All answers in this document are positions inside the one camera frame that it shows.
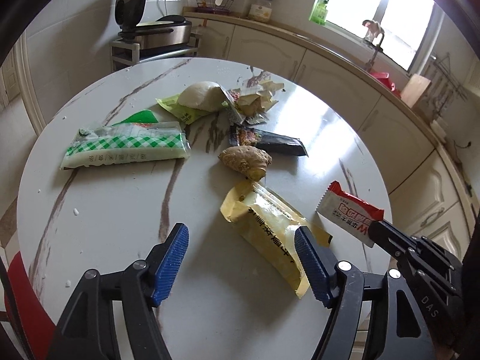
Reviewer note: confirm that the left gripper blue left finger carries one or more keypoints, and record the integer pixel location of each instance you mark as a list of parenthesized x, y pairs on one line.
[(166, 259)]

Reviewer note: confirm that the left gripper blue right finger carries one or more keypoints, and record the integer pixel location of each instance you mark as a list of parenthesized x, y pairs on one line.
[(318, 263)]

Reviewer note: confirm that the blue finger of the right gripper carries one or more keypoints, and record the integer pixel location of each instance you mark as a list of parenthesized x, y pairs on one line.
[(390, 239)]

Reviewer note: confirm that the red white snack wrapper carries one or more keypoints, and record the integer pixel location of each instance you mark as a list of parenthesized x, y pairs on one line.
[(349, 212)]

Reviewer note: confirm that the yellow snack wrapper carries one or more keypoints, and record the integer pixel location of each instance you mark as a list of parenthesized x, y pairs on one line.
[(268, 223)]

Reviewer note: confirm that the green checked white package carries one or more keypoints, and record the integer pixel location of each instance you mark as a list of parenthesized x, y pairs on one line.
[(139, 138)]

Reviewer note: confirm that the silver kitchen faucet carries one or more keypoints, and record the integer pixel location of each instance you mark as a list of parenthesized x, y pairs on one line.
[(373, 38)]

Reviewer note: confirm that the cream base cabinets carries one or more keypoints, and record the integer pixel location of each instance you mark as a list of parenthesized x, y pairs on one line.
[(427, 192)]

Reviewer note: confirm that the brown ginger root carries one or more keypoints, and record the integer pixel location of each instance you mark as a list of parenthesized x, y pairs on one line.
[(247, 160)]

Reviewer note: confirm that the round white marble table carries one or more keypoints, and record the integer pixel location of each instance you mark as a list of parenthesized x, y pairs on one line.
[(227, 301)]

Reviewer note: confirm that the black snack wrapper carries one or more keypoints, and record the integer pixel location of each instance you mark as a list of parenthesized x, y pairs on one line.
[(269, 142)]

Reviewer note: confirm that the wooden cutting board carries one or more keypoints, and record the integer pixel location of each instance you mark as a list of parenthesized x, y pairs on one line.
[(414, 89)]

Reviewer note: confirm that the light green wrapper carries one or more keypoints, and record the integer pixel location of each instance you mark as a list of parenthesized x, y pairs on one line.
[(185, 114)]

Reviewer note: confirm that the red basin in sink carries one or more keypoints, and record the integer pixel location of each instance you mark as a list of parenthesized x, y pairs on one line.
[(384, 78)]

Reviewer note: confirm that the white steamed bun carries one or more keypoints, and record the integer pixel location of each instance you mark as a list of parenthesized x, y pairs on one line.
[(203, 96)]

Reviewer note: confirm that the crumpled beige wrapper pile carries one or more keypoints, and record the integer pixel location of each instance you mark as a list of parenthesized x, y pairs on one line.
[(249, 105)]

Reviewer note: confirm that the white storage shelf cart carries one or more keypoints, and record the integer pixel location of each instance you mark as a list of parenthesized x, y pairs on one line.
[(125, 54)]

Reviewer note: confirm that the green dish soap bottle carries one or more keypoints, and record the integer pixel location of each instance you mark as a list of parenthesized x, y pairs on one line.
[(319, 12)]

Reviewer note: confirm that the glass jar with yellow lid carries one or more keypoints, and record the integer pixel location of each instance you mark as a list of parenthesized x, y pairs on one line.
[(260, 10)]

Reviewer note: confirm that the hanging utensil rail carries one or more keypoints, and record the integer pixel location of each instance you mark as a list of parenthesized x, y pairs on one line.
[(443, 90)]

